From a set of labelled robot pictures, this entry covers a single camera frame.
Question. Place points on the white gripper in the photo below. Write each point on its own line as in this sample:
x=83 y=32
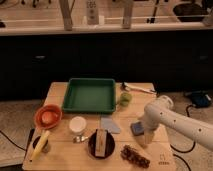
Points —
x=150 y=126

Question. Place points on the blue sponge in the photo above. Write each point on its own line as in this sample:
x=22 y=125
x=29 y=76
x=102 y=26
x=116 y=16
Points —
x=137 y=129

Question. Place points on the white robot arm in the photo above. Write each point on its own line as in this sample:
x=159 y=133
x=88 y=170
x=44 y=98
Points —
x=160 y=111

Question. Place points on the green plastic tray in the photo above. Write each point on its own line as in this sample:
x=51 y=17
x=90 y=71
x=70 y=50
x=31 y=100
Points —
x=90 y=95

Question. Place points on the brown granola cluster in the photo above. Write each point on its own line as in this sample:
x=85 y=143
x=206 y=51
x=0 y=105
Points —
x=130 y=154

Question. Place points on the black round plate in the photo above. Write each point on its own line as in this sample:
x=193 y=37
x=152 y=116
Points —
x=110 y=145

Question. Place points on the green mug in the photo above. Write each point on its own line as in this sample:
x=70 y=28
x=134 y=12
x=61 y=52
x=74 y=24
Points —
x=124 y=99

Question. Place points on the wooden block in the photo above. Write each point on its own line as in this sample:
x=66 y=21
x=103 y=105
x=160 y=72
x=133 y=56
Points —
x=100 y=143

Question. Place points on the white cup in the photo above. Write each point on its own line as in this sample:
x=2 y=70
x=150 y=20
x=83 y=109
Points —
x=77 y=125

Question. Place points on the small metal clip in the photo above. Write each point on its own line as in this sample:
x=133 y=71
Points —
x=79 y=139

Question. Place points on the wooden table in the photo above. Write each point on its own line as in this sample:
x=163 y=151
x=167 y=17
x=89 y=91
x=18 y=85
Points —
x=65 y=155

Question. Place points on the orange bowl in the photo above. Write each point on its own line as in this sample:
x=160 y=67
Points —
x=47 y=116

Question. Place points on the small black bowl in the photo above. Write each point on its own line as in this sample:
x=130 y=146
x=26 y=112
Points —
x=43 y=145

